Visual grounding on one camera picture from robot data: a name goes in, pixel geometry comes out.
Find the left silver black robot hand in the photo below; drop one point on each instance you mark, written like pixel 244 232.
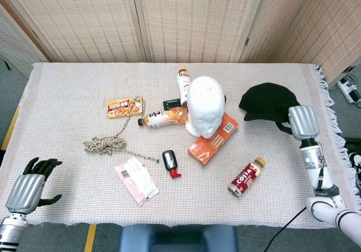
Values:
pixel 25 191

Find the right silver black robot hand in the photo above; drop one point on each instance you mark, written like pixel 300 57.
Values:
pixel 303 121

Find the black baseball cap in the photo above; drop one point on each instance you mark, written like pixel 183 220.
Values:
pixel 265 102

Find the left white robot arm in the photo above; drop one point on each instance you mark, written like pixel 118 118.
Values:
pixel 11 230

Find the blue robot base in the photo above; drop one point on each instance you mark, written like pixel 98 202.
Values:
pixel 177 239

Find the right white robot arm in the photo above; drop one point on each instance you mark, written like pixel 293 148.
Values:
pixel 317 173

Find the white foam mannequin head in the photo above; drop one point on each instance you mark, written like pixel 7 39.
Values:
pixel 204 105

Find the white power strip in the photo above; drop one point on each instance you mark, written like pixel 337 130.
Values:
pixel 349 90

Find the yellow floor tape strip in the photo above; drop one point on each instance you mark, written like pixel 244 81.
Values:
pixel 90 238
pixel 9 129

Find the black white patterned object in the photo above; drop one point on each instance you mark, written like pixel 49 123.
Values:
pixel 355 159

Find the red Costa coffee bottle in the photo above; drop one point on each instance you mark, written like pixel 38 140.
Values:
pixel 246 178

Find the orange cardboard box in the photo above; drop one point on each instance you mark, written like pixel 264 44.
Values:
pixel 214 146

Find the white woven tablecloth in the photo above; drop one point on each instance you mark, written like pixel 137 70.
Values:
pixel 70 94

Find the pink white packet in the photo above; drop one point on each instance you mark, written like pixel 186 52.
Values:
pixel 136 180

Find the white bottle yellow cap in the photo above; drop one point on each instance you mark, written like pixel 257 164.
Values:
pixel 183 83

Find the yellow curry box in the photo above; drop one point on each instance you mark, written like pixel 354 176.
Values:
pixel 121 108

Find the black plastic clip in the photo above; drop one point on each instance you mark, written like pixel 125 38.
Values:
pixel 170 104

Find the orange juice bottle black cap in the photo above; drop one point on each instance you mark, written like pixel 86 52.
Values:
pixel 162 118

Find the woven wooden folding screen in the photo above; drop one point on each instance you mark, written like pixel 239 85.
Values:
pixel 191 18

